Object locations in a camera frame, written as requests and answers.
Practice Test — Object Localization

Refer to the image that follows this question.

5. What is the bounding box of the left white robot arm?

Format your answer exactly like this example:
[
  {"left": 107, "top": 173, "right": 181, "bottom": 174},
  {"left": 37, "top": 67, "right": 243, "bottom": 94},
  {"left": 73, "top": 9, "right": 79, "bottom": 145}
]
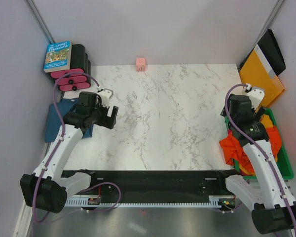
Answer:
[{"left": 20, "top": 88, "right": 118, "bottom": 213}]

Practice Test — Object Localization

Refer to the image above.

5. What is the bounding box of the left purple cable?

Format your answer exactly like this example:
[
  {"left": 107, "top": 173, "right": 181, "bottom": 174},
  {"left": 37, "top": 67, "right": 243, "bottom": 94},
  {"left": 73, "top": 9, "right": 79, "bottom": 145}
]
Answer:
[{"left": 31, "top": 71, "right": 122, "bottom": 224}]

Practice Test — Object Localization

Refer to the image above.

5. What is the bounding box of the yellow t shirt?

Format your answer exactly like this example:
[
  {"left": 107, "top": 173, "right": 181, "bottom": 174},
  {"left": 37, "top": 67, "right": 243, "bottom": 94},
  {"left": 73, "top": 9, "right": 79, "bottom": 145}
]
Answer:
[{"left": 260, "top": 114, "right": 273, "bottom": 128}]

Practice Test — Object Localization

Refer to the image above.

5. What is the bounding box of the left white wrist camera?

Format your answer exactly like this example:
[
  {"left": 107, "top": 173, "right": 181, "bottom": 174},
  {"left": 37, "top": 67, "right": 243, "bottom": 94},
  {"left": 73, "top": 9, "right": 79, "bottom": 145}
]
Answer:
[{"left": 97, "top": 88, "right": 114, "bottom": 116}]

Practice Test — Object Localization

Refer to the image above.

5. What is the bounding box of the purple cable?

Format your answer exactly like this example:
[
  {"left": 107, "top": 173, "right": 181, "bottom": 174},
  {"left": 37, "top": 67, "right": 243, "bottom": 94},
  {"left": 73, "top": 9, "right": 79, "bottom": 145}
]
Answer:
[
  {"left": 212, "top": 83, "right": 296, "bottom": 237},
  {"left": 31, "top": 71, "right": 122, "bottom": 224}
]

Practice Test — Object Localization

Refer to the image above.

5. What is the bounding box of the blue treehouse book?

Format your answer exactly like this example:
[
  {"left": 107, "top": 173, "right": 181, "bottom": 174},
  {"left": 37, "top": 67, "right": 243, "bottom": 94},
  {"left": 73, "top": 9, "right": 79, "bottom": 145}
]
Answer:
[{"left": 43, "top": 41, "right": 72, "bottom": 73}]

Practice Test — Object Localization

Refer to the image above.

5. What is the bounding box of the orange t shirt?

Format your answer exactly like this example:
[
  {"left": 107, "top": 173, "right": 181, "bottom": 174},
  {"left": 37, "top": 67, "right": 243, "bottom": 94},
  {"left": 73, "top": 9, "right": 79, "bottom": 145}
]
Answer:
[{"left": 219, "top": 125, "right": 282, "bottom": 176}]

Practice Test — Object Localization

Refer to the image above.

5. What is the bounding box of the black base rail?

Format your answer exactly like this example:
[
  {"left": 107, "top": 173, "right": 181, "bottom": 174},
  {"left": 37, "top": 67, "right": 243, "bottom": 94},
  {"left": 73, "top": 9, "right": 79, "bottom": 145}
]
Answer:
[{"left": 61, "top": 169, "right": 240, "bottom": 204}]

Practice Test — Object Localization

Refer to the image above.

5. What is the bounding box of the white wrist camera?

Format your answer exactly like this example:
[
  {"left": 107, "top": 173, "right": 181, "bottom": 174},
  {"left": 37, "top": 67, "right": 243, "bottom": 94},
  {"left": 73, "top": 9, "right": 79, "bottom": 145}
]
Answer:
[
  {"left": 242, "top": 86, "right": 265, "bottom": 110},
  {"left": 97, "top": 88, "right": 114, "bottom": 116}
]

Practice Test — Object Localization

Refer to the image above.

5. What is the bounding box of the white cable duct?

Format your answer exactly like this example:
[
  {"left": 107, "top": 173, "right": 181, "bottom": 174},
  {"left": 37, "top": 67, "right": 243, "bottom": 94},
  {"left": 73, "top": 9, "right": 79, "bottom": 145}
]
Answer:
[{"left": 65, "top": 195, "right": 232, "bottom": 208}]

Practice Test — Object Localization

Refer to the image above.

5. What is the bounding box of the black white folder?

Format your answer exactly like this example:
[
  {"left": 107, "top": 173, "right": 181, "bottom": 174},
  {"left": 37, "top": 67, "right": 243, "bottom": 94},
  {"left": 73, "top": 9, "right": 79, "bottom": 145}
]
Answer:
[{"left": 239, "top": 29, "right": 287, "bottom": 77}]

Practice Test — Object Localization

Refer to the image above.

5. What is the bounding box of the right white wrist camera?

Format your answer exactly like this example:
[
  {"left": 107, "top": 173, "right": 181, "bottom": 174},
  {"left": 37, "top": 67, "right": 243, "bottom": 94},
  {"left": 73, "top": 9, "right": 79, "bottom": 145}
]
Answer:
[{"left": 242, "top": 86, "right": 265, "bottom": 110}]

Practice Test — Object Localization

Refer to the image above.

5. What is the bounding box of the folded blue t shirt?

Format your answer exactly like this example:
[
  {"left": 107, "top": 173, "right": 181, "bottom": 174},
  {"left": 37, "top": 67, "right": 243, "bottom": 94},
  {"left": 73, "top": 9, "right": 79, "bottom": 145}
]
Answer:
[{"left": 44, "top": 98, "right": 93, "bottom": 143}]

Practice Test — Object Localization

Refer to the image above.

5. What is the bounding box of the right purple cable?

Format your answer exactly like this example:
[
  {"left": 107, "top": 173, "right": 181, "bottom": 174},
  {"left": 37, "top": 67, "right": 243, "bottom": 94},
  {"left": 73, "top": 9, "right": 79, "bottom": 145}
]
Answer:
[{"left": 212, "top": 83, "right": 296, "bottom": 237}]

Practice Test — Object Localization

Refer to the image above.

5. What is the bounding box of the black pink drawer organizer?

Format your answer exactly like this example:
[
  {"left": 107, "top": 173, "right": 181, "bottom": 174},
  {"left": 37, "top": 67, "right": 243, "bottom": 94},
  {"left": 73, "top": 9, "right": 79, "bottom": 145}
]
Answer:
[{"left": 50, "top": 44, "right": 91, "bottom": 92}]

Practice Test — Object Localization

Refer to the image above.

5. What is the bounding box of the green plastic bin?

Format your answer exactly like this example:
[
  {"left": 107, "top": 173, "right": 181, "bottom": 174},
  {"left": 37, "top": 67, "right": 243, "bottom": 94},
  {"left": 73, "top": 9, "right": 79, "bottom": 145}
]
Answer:
[{"left": 232, "top": 108, "right": 294, "bottom": 180}]

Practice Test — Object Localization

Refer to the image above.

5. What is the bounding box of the pink cube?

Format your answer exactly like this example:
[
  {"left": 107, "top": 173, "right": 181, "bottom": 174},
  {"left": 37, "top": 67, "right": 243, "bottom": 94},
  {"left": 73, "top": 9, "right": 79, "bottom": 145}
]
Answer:
[{"left": 136, "top": 58, "right": 147, "bottom": 72}]

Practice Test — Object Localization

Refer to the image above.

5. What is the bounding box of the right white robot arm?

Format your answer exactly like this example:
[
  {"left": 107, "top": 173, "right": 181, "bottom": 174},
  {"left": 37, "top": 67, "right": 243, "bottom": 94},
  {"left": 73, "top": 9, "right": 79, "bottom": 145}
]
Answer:
[{"left": 216, "top": 93, "right": 296, "bottom": 236}]

